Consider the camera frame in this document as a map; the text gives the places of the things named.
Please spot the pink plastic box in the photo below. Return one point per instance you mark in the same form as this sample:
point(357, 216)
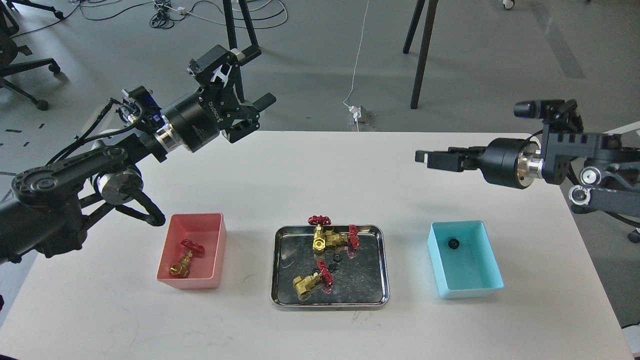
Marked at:
point(208, 229)

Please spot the white power adapter on floor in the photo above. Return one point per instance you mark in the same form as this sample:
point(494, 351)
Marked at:
point(362, 119)

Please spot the shiny metal tray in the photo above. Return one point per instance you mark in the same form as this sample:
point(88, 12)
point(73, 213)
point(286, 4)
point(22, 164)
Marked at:
point(361, 280)

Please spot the brass valve upright red handle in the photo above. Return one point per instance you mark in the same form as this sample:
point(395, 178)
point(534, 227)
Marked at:
point(319, 235)

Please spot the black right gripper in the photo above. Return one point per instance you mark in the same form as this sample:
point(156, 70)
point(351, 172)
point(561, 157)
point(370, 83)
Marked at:
point(504, 162)

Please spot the white caster wheel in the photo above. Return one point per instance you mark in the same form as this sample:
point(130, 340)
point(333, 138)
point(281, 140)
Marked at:
point(508, 4)

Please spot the black office chair base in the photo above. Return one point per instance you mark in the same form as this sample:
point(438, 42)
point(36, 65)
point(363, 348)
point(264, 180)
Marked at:
point(9, 51)

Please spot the black stand legs right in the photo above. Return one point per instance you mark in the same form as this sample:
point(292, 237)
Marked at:
point(428, 27)

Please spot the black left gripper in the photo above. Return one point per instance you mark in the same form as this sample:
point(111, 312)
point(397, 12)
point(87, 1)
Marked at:
point(214, 109)

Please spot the brass valve red handle bottom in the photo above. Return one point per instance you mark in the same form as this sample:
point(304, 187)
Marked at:
point(304, 286)

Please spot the brass valve red handle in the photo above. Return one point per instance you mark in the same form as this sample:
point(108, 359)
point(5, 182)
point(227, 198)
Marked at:
point(351, 239)
point(304, 286)
point(319, 235)
point(181, 269)

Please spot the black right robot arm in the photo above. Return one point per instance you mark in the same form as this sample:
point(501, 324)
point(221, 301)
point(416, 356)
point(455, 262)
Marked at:
point(604, 172)

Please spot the light blue plastic box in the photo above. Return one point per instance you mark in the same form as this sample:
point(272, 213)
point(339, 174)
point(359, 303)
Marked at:
point(469, 271)

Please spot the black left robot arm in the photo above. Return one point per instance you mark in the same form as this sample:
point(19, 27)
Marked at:
point(53, 206)

